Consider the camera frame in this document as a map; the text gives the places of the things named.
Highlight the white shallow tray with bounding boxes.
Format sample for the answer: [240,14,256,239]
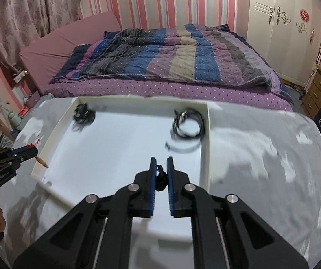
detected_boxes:
[30,95,214,243]

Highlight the wooden desk with drawers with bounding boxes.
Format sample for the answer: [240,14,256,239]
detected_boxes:
[301,64,321,157]

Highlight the pale green flask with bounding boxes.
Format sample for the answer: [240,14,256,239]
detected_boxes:
[7,109,21,124]

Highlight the black hair scrunchie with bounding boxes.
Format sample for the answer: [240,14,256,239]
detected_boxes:
[72,104,96,126]

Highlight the black hair ties bundle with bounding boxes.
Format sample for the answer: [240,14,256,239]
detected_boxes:
[170,108,206,141]

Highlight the thin black band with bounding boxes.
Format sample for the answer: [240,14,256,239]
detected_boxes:
[164,141,201,153]

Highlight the purple dotted bed sheet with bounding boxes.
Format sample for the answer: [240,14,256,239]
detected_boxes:
[45,77,294,111]

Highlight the pink padded headboard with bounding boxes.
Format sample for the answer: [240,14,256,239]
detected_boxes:
[19,11,122,96]

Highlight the grey polar bear blanket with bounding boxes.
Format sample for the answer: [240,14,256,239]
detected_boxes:
[0,97,321,269]

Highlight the pink patterned curtain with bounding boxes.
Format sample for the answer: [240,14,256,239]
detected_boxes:
[0,0,82,70]

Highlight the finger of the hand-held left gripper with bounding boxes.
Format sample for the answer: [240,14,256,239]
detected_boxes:
[0,154,39,175]
[0,145,39,164]

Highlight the cream wardrobe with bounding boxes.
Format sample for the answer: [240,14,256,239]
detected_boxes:
[246,0,321,87]

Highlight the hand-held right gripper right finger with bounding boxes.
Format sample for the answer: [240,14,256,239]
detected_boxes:
[166,156,309,269]

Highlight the black knotted hair tie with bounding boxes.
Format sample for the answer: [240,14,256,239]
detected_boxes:
[156,165,169,192]

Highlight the striped quilt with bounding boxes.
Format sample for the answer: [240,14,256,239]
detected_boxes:
[50,24,274,93]

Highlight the white power strip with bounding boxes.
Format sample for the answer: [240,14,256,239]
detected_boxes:
[13,70,28,84]

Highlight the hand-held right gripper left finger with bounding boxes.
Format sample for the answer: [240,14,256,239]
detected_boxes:
[13,157,158,269]

